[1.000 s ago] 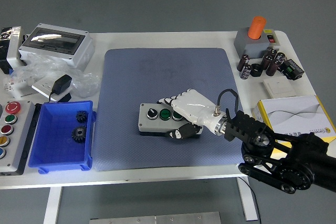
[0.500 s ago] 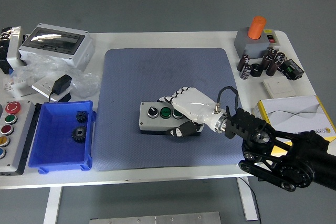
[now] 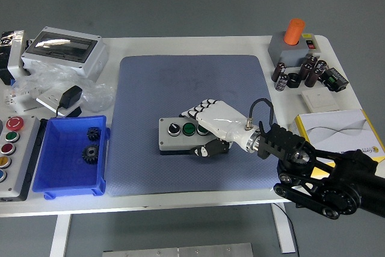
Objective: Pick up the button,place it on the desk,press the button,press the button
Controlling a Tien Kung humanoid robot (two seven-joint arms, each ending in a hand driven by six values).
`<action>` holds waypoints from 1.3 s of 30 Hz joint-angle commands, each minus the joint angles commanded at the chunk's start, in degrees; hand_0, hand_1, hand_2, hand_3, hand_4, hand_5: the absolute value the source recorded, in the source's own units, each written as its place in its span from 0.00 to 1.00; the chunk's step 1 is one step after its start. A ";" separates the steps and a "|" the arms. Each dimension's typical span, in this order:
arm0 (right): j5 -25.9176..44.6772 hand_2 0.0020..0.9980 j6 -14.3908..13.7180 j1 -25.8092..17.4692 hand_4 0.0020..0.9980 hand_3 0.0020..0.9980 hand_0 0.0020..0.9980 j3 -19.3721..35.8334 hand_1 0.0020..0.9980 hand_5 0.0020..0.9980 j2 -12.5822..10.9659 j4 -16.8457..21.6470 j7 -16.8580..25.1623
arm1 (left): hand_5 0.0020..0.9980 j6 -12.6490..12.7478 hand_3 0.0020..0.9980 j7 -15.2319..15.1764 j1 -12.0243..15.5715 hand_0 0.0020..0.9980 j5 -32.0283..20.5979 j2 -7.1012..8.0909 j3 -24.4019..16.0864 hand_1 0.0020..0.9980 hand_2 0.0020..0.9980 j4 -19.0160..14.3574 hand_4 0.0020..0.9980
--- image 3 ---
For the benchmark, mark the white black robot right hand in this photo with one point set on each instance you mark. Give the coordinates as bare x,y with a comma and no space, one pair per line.
222,118

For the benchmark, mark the grey three-button control box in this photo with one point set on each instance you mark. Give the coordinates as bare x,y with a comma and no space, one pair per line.
174,142

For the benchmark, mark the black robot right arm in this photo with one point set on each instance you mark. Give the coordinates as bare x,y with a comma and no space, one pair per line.
331,172

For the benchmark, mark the grey five-button control box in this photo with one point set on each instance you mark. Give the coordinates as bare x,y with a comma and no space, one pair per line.
21,160

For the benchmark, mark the grey-blue table mat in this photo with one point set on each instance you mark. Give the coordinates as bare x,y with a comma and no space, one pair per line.
168,88

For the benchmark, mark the silver printed capacitor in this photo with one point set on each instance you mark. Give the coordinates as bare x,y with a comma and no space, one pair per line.
281,82

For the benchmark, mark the dark brown capacitor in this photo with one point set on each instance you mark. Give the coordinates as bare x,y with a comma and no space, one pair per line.
305,71
312,77
278,72
320,66
310,59

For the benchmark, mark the orange cylinder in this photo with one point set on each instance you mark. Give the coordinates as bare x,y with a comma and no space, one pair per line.
294,32

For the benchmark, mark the white yellow cardboard box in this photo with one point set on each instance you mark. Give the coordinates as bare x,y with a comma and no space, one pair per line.
340,130

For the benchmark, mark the black module with green terminals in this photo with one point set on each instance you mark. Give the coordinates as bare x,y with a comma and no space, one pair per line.
335,81

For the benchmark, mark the white table leg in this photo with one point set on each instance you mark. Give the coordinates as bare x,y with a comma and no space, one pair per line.
282,230
60,236

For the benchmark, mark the clear plastic bag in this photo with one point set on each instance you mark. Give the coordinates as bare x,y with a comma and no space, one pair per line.
96,94

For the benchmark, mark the small black gear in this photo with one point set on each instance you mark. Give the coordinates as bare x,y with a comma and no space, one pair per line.
94,134

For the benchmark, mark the large black gear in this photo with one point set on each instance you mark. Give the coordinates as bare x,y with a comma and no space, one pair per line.
90,153

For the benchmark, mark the black power adapter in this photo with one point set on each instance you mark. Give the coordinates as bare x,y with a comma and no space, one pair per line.
70,96

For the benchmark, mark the blue plastic bin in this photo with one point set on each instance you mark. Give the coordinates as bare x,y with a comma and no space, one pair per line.
63,172

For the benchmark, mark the small white labelled packet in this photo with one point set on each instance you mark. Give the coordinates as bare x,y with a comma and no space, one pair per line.
13,97

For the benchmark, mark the silver black foil bag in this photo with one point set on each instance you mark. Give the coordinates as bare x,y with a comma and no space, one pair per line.
9,38

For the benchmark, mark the grey switch box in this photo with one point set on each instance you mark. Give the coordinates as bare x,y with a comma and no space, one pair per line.
279,49

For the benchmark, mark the white switch panel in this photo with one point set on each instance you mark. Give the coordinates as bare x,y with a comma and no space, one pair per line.
320,100

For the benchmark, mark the grey enclosure with clear lid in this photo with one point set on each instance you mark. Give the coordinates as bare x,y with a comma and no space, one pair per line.
75,58

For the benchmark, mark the white metal bracket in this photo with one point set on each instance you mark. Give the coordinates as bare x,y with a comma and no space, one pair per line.
15,61

